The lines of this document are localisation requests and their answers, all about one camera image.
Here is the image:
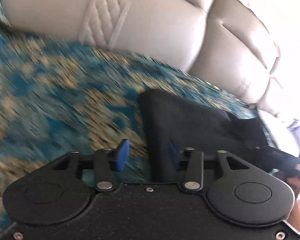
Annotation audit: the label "black pants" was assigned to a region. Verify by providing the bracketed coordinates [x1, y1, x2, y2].
[139, 89, 268, 182]

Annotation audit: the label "person's right hand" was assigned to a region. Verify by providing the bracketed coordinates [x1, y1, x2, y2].
[286, 177, 300, 232]

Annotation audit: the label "teal paisley patterned throw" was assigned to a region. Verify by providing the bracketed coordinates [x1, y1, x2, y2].
[0, 0, 273, 233]

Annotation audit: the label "beige leather sofa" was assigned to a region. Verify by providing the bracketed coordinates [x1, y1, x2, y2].
[0, 0, 300, 115]

